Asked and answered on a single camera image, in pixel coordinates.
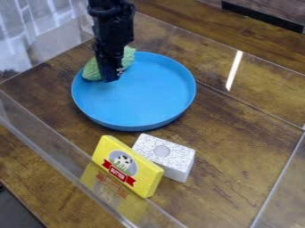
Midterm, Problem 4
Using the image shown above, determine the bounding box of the yellow butter box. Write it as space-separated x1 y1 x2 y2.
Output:
93 135 165 199

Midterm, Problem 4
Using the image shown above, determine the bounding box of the white speckled block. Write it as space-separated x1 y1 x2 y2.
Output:
133 134 196 183

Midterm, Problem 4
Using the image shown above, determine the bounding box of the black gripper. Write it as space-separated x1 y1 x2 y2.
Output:
88 0 137 83

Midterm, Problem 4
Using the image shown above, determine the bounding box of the clear acrylic enclosure wall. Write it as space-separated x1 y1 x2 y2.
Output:
0 15 305 228

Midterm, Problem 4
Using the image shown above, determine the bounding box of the blue round tray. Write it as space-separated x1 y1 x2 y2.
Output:
71 52 197 132

